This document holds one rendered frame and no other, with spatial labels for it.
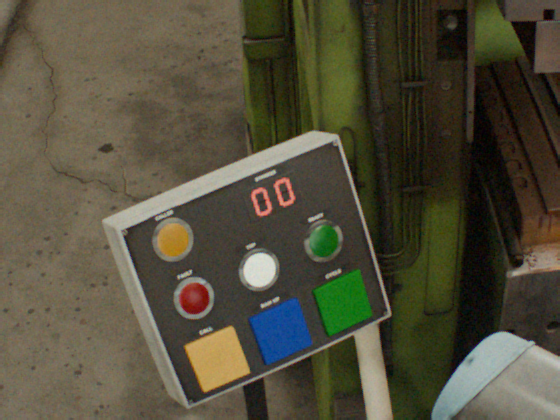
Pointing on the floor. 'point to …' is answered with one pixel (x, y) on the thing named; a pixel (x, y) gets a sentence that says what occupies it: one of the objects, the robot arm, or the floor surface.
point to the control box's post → (255, 400)
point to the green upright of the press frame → (347, 24)
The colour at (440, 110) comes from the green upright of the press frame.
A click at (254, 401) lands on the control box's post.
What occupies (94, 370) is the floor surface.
